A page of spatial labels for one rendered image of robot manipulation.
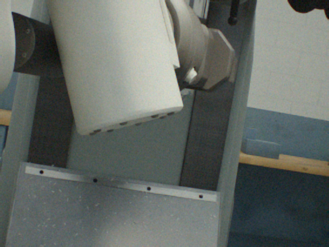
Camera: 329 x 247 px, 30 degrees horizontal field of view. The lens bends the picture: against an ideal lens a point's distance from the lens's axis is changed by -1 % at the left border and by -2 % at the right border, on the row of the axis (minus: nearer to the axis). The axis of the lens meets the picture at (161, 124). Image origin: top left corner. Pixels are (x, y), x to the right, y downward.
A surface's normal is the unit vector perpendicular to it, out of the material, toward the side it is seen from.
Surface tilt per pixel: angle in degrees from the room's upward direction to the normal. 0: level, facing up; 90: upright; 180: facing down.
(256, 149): 90
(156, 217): 63
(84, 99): 101
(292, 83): 90
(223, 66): 90
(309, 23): 90
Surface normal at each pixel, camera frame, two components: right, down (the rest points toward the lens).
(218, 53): -0.20, 0.01
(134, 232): 0.18, -0.38
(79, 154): 0.11, 0.07
